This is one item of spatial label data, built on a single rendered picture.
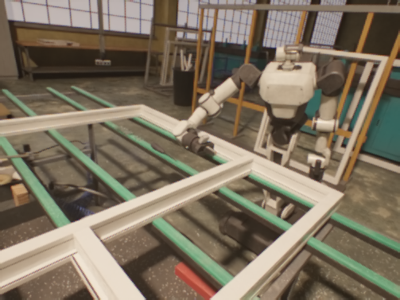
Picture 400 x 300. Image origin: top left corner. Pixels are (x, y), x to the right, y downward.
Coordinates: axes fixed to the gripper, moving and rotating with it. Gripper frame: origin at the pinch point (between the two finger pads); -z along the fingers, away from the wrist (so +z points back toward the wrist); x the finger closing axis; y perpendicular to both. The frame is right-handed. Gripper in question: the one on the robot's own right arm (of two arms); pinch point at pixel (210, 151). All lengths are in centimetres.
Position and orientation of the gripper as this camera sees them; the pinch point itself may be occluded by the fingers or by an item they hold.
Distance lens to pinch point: 128.5
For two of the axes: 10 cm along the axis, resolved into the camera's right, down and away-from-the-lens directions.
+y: -1.1, 9.0, 4.1
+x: 7.0, -2.3, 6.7
